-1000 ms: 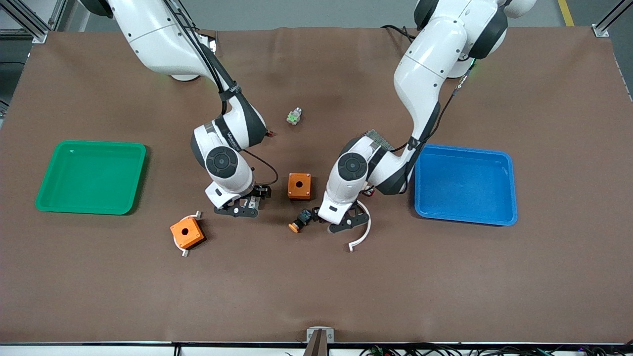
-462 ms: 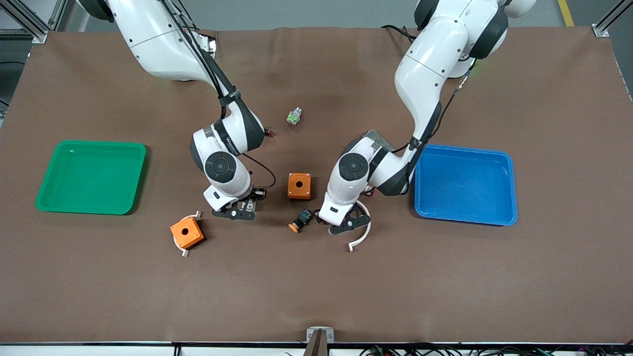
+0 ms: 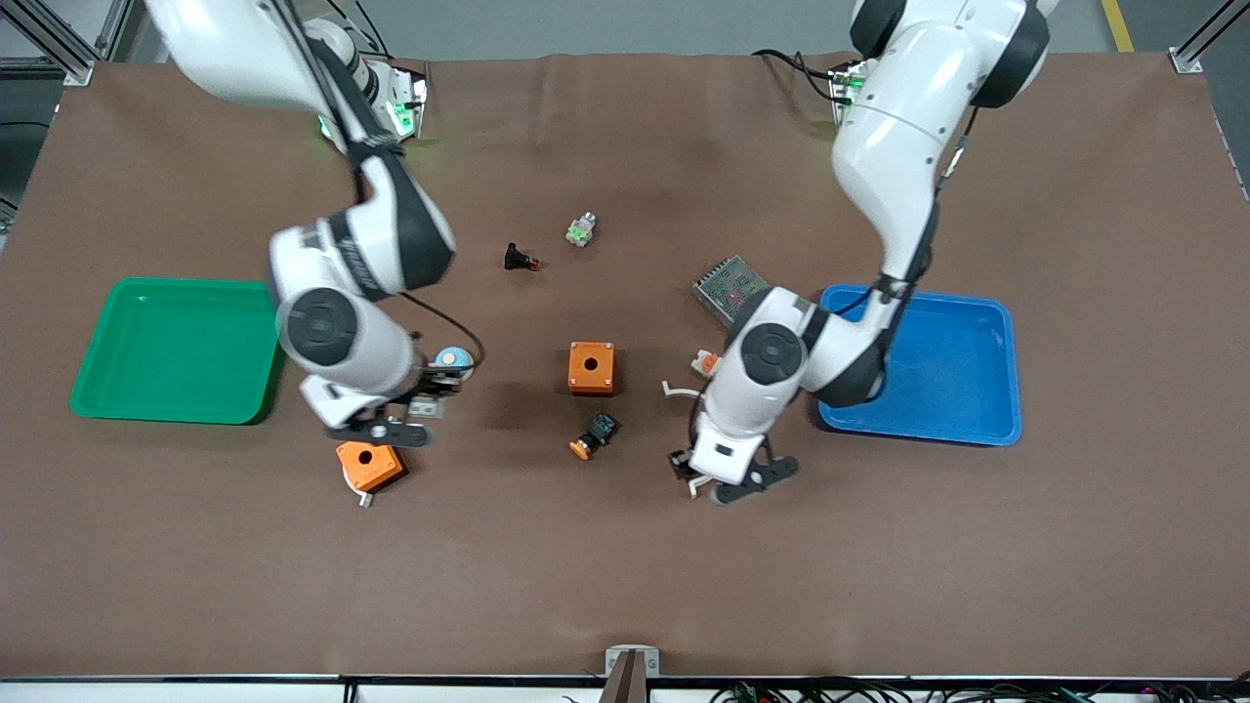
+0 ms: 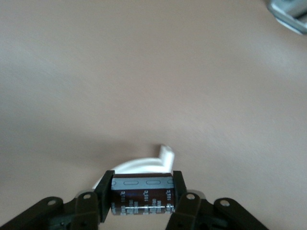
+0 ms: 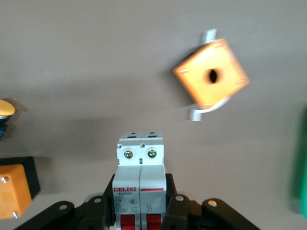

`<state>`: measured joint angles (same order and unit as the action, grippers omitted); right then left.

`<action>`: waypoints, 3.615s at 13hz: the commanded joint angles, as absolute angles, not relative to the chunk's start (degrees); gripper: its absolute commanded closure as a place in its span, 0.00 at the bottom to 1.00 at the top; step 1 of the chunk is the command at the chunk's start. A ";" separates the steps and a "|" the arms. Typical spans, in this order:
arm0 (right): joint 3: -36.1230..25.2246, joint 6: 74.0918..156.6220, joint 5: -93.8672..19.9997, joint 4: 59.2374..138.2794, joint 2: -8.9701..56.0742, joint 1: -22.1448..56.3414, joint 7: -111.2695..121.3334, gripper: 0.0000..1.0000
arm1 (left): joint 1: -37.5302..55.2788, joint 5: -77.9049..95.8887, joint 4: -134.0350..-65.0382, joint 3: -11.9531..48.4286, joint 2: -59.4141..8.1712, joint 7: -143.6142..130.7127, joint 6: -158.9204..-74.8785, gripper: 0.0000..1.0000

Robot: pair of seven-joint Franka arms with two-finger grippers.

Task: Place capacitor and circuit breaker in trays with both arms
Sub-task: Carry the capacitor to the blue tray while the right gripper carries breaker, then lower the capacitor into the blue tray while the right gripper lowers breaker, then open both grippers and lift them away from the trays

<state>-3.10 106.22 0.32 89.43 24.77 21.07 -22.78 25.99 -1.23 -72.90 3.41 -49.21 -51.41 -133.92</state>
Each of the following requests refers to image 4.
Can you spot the dark brown cylindrical capacitor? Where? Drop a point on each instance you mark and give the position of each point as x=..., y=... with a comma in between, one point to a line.
x=141, y=195

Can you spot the brown table mat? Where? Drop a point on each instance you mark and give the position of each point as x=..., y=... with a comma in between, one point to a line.
x=144, y=83

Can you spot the white curved plastic clamp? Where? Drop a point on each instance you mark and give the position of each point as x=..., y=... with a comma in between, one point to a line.
x=144, y=165

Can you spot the metal mesh power supply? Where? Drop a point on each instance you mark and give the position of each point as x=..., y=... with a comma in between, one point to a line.
x=290, y=16

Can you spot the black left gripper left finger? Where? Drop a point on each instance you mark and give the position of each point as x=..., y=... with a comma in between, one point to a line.
x=86, y=210

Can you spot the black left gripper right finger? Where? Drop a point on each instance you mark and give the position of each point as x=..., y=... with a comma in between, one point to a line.
x=189, y=210

